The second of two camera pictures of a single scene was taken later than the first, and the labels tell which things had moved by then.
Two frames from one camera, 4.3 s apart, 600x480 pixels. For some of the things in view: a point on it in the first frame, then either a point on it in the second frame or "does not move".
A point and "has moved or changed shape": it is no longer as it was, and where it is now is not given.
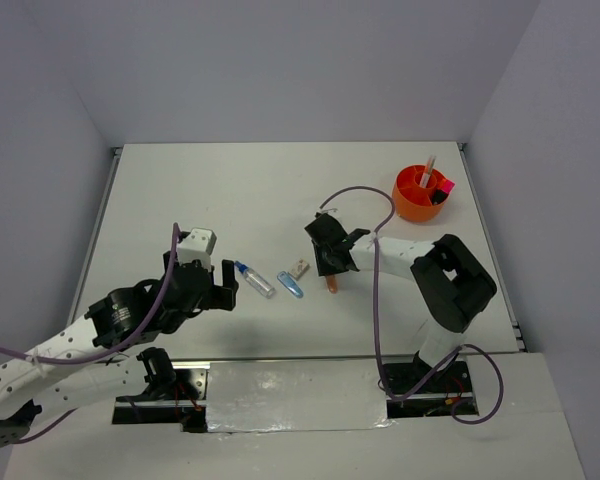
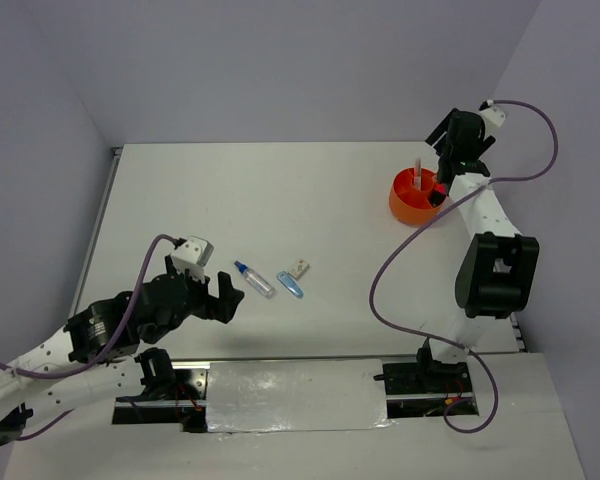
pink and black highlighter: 440,194 does not move
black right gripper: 323,267 → 439,146
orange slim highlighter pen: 425,178 has moved or changed shape
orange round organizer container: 411,201 does not move
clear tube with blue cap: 258,282 does not move
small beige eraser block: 298,269 does not move
